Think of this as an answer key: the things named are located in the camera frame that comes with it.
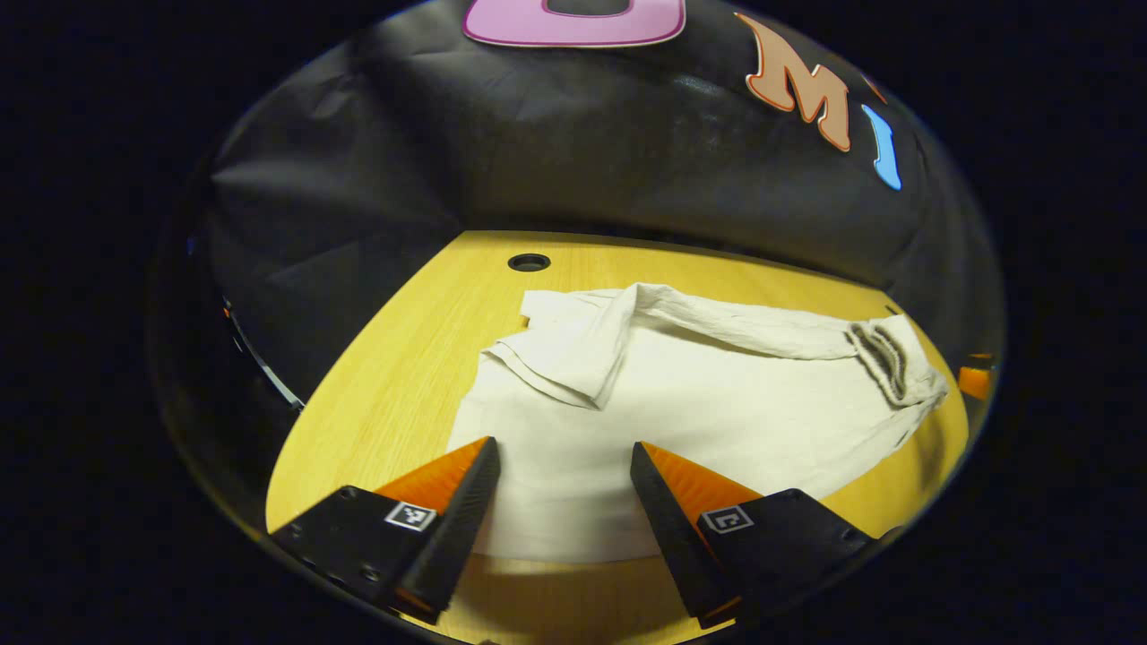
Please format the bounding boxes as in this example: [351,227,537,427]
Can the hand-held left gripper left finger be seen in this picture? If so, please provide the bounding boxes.
[269,436,501,625]

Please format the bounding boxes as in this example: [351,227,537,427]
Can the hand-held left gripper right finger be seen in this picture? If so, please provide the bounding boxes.
[630,441,879,628]

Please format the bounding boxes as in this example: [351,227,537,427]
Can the cream white jeans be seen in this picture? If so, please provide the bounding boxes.
[445,282,951,563]

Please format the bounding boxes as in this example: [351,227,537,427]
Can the black backdrop cloth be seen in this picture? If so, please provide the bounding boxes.
[152,0,1005,538]

